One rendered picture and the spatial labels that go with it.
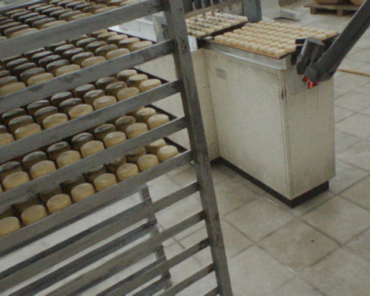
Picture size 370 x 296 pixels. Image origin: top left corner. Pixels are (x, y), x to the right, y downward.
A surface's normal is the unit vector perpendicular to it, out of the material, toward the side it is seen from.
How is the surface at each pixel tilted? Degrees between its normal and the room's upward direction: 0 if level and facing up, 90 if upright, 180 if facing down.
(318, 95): 90
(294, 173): 90
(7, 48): 90
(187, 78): 90
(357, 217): 0
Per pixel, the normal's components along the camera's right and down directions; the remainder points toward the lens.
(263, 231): -0.18, -0.87
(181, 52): 0.52, 0.31
